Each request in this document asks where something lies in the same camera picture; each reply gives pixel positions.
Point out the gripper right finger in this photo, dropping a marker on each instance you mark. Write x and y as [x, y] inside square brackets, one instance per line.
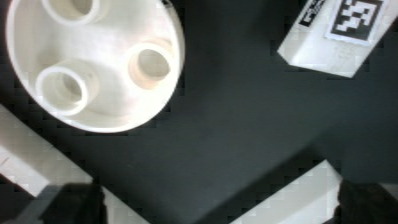
[369, 205]

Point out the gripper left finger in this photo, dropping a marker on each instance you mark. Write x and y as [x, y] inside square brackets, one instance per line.
[68, 204]

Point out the white round stool seat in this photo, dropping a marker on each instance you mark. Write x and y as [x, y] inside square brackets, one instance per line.
[97, 51]

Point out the white stool leg with tag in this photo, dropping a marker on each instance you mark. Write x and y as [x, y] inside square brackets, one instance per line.
[335, 34]

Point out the white U-shaped fence wall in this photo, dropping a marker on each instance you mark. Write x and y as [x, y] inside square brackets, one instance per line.
[166, 194]

